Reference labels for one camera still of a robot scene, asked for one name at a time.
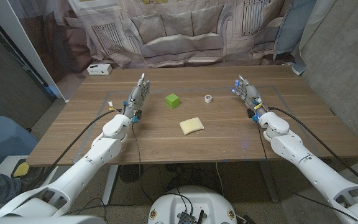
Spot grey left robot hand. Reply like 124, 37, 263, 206
121, 73, 151, 118

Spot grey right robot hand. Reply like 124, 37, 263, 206
231, 74, 265, 118

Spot yellow sponge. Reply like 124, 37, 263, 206
179, 116, 205, 136

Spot green block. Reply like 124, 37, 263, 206
165, 93, 180, 110

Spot white power strip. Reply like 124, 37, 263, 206
86, 63, 112, 76

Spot printed sofa backdrop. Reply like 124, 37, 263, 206
9, 0, 318, 70

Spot round black floor fan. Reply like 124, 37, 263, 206
119, 164, 144, 184

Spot grey table leg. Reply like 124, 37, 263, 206
258, 160, 280, 203

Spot white table leg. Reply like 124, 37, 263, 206
101, 164, 119, 206

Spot pale grey curtain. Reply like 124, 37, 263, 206
291, 0, 338, 76

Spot white robot torso base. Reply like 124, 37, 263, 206
147, 185, 238, 224

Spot dark shoe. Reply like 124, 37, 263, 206
19, 166, 54, 192

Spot black electronics module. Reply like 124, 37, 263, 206
177, 210, 205, 224

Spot white pillar panel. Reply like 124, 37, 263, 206
0, 0, 71, 103

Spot yellow floor pad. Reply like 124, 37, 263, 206
12, 161, 30, 178

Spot blue upholstered seat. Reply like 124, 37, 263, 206
0, 115, 40, 172

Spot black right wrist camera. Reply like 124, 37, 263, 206
246, 108, 259, 122

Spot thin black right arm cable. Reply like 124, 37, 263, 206
255, 120, 358, 222

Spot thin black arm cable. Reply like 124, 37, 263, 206
131, 121, 155, 203
255, 120, 358, 222

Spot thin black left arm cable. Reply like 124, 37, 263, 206
131, 121, 155, 203

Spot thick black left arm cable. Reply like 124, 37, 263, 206
40, 108, 121, 187

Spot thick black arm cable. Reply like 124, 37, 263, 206
40, 108, 121, 187
266, 106, 358, 190

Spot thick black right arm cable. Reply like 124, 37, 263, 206
266, 106, 358, 190

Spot tangled black floor cables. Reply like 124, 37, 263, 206
139, 163, 226, 203

